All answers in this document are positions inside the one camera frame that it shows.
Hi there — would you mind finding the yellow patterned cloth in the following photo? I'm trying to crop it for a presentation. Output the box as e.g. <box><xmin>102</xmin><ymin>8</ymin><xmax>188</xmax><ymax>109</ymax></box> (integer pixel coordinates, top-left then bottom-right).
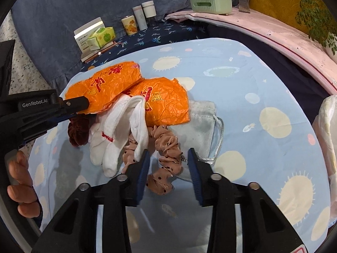
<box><xmin>249</xmin><ymin>0</ymin><xmax>337</xmax><ymax>37</ymax></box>

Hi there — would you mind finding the dark red scrunchie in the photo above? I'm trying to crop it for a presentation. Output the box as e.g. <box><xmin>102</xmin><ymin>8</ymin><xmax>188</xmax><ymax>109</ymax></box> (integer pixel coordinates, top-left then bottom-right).
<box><xmin>68</xmin><ymin>113</ymin><xmax>91</xmax><ymax>147</ymax></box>

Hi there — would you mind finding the green tissue pack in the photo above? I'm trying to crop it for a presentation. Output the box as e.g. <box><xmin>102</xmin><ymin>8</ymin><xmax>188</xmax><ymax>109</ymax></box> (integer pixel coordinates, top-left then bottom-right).
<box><xmin>87</xmin><ymin>27</ymin><xmax>116</xmax><ymax>51</ymax></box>

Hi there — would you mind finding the orange plastic bag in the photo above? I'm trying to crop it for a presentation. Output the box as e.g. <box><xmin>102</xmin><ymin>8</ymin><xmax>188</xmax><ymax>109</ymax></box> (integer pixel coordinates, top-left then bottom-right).
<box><xmin>65</xmin><ymin>61</ymin><xmax>142</xmax><ymax>114</ymax></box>
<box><xmin>122</xmin><ymin>77</ymin><xmax>190</xmax><ymax>126</ymax></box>

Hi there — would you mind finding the person's left hand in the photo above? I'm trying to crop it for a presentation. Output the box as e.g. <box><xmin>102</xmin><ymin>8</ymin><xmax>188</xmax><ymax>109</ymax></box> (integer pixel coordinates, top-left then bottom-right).
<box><xmin>7</xmin><ymin>150</ymin><xmax>40</xmax><ymax>218</ymax></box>

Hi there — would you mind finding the pink cloth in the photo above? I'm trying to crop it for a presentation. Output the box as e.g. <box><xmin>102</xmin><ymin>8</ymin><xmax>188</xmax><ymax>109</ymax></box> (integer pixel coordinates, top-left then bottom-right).
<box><xmin>165</xmin><ymin>7</ymin><xmax>337</xmax><ymax>95</ymax></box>

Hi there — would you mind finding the grey velvet drawstring pouch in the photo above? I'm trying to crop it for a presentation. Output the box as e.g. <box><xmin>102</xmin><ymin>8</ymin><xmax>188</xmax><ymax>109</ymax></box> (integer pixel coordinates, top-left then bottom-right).
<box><xmin>168</xmin><ymin>100</ymin><xmax>224</xmax><ymax>180</ymax></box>

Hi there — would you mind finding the pink dotted scrunchie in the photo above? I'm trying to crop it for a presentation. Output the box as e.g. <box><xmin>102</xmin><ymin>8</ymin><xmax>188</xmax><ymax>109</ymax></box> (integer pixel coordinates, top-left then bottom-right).
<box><xmin>122</xmin><ymin>125</ymin><xmax>184</xmax><ymax>196</ymax></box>

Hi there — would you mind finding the orange printed can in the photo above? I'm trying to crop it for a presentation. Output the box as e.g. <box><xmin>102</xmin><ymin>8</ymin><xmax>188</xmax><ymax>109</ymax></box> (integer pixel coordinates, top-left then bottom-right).
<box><xmin>121</xmin><ymin>16</ymin><xmax>138</xmax><ymax>36</ymax></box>

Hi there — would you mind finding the brown notebook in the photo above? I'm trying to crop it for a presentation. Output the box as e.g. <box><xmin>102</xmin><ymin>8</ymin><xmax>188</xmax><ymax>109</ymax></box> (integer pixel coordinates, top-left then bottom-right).
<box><xmin>80</xmin><ymin>40</ymin><xmax>118</xmax><ymax>64</ymax></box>

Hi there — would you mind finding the green leafy plant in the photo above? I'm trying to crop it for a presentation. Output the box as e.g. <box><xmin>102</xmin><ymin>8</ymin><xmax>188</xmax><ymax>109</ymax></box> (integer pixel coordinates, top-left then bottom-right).
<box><xmin>274</xmin><ymin>0</ymin><xmax>337</xmax><ymax>49</ymax></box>

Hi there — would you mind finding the green tissue box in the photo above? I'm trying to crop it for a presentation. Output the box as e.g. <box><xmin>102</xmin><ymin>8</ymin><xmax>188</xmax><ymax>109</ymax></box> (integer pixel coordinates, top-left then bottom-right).
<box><xmin>190</xmin><ymin>0</ymin><xmax>233</xmax><ymax>16</ymax></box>

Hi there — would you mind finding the white-lined trash bin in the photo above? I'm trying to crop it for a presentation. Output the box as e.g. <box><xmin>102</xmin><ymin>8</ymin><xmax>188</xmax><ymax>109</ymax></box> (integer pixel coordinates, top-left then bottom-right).
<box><xmin>312</xmin><ymin>94</ymin><xmax>337</xmax><ymax>180</ymax></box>

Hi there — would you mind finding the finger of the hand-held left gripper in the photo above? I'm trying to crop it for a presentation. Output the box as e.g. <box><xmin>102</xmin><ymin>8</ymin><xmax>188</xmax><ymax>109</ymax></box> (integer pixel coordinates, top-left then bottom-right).
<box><xmin>18</xmin><ymin>110</ymin><xmax>77</xmax><ymax>145</ymax></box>
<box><xmin>52</xmin><ymin>96</ymin><xmax>90</xmax><ymax>115</ymax></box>

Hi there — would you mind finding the navy leaf-print cloth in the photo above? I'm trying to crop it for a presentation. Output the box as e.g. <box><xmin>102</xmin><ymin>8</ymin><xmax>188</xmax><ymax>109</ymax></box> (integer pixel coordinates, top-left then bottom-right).
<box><xmin>80</xmin><ymin>20</ymin><xmax>209</xmax><ymax>71</ymax></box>

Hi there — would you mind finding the light blue planet-print tablecloth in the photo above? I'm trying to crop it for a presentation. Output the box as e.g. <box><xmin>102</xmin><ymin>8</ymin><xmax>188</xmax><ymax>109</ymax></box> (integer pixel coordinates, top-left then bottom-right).
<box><xmin>26</xmin><ymin>37</ymin><xmax>331</xmax><ymax>253</ymax></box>

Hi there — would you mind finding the white sock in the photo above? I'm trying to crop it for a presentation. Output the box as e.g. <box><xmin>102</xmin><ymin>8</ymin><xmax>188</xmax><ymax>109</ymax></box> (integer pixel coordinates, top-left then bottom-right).
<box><xmin>90</xmin><ymin>95</ymin><xmax>149</xmax><ymax>178</ymax></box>

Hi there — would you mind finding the grey-blue backdrop cloth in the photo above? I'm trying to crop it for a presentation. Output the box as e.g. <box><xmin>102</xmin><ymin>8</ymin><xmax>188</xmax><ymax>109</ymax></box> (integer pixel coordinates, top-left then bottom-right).
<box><xmin>11</xmin><ymin>0</ymin><xmax>241</xmax><ymax>90</ymax></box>

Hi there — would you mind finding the dark navy cloth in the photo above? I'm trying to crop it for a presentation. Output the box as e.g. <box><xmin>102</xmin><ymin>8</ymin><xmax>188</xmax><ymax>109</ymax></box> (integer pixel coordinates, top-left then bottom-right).
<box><xmin>205</xmin><ymin>23</ymin><xmax>331</xmax><ymax>101</ymax></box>

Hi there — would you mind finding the white cardboard box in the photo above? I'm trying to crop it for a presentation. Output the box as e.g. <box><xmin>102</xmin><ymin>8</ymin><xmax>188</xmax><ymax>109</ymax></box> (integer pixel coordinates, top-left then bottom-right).
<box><xmin>74</xmin><ymin>17</ymin><xmax>104</xmax><ymax>52</ymax></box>

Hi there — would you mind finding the white lidded jar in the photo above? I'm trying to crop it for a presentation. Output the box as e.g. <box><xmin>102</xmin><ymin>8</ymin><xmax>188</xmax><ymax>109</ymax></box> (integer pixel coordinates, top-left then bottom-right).
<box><xmin>142</xmin><ymin>1</ymin><xmax>158</xmax><ymax>27</ymax></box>

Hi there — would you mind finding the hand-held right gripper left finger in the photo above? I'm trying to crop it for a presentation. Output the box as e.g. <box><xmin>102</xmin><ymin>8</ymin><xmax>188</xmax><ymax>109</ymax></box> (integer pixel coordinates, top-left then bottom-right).
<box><xmin>31</xmin><ymin>149</ymin><xmax>152</xmax><ymax>253</ymax></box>

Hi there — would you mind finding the tall white bottle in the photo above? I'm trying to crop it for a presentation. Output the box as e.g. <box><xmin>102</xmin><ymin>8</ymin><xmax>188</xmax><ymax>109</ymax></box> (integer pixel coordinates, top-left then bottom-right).
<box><xmin>132</xmin><ymin>5</ymin><xmax>148</xmax><ymax>31</ymax></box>

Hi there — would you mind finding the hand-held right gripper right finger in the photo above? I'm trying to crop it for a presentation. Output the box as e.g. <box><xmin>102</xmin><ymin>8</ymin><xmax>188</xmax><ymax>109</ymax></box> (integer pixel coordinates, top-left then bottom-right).
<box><xmin>187</xmin><ymin>148</ymin><xmax>298</xmax><ymax>253</ymax></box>

